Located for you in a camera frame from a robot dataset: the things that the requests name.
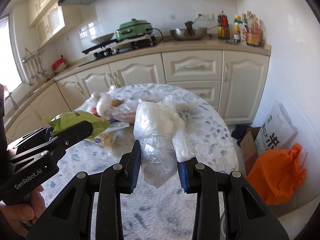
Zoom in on steel pan with wooden handle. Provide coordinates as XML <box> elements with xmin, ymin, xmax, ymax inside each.
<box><xmin>169</xmin><ymin>24</ymin><xmax>219</xmax><ymax>41</ymax></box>

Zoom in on person's left hand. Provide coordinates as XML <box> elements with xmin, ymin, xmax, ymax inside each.
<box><xmin>0</xmin><ymin>185</ymin><xmax>46</xmax><ymax>238</ymax></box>

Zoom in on blue floral tablecloth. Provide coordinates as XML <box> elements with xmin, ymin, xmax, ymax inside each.
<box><xmin>40</xmin><ymin>83</ymin><xmax>238</xmax><ymax>240</ymax></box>

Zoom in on pile of plastic wrappers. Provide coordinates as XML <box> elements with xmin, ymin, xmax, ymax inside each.
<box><xmin>84</xmin><ymin>85</ymin><xmax>140</xmax><ymax>156</ymax></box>

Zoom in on green snack wrapper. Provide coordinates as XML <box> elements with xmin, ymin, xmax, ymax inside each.
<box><xmin>44</xmin><ymin>110</ymin><xmax>111</xmax><ymax>139</ymax></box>

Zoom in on cream wall cabinet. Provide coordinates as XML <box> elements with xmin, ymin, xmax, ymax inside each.
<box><xmin>26</xmin><ymin>0</ymin><xmax>96</xmax><ymax>48</ymax></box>

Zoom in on red bowl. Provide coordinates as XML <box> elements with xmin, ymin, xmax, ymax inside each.
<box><xmin>52</xmin><ymin>56</ymin><xmax>68</xmax><ymax>72</ymax></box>

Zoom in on hanging utensil rack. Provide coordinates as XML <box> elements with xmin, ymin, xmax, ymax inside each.
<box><xmin>21</xmin><ymin>48</ymin><xmax>50</xmax><ymax>86</ymax></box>

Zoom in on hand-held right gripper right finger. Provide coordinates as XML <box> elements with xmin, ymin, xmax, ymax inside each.
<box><xmin>177</xmin><ymin>156</ymin><xmax>292</xmax><ymax>240</ymax></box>

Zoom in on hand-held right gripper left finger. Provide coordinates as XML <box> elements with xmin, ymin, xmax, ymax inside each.
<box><xmin>25</xmin><ymin>139</ymin><xmax>142</xmax><ymax>240</ymax></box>

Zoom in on black wok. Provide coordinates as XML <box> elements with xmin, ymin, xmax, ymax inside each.
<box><xmin>90</xmin><ymin>33</ymin><xmax>117</xmax><ymax>45</ymax></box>

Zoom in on dark cloth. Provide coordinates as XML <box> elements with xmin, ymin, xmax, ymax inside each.
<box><xmin>231</xmin><ymin>124</ymin><xmax>254</xmax><ymax>147</ymax></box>

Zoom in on brown cardboard box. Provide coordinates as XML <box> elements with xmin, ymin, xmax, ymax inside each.
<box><xmin>241</xmin><ymin>127</ymin><xmax>262</xmax><ymax>176</ymax></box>

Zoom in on row of condiment bottles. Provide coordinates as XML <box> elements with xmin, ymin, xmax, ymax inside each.
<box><xmin>217</xmin><ymin>10</ymin><xmax>265</xmax><ymax>47</ymax></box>

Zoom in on black gas stove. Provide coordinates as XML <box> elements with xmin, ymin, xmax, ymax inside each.
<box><xmin>79</xmin><ymin>35</ymin><xmax>159</xmax><ymax>67</ymax></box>

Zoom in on steel faucet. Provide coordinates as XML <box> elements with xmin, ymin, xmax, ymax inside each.
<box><xmin>7</xmin><ymin>92</ymin><xmax>20</xmax><ymax>111</ymax></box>

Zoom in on clear plastic bag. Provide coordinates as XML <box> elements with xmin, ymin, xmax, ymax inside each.
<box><xmin>133</xmin><ymin>101</ymin><xmax>190</xmax><ymax>189</ymax></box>

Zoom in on cream kitchen base cabinets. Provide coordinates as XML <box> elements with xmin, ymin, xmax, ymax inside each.
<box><xmin>4</xmin><ymin>40</ymin><xmax>272</xmax><ymax>143</ymax></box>

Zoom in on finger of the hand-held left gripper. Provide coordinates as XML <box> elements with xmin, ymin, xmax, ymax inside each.
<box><xmin>7</xmin><ymin>127</ymin><xmax>55</xmax><ymax>153</ymax></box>
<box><xmin>9</xmin><ymin>120</ymin><xmax>94</xmax><ymax>173</ymax></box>

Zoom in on white rice sack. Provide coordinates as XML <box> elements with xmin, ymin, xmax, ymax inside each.
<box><xmin>255</xmin><ymin>100</ymin><xmax>299</xmax><ymax>161</ymax></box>

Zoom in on bright window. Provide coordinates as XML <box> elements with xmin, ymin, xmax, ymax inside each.
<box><xmin>0</xmin><ymin>15</ymin><xmax>23</xmax><ymax>91</ymax></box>

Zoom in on green electric cooking pot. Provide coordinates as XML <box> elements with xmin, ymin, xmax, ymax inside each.
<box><xmin>115</xmin><ymin>18</ymin><xmax>153</xmax><ymax>41</ymax></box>

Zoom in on orange cloth bag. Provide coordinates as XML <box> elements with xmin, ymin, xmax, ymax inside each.
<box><xmin>252</xmin><ymin>143</ymin><xmax>307</xmax><ymax>205</ymax></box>

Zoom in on black power cord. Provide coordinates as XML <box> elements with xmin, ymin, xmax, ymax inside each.
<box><xmin>151</xmin><ymin>28</ymin><xmax>173</xmax><ymax>42</ymax></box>

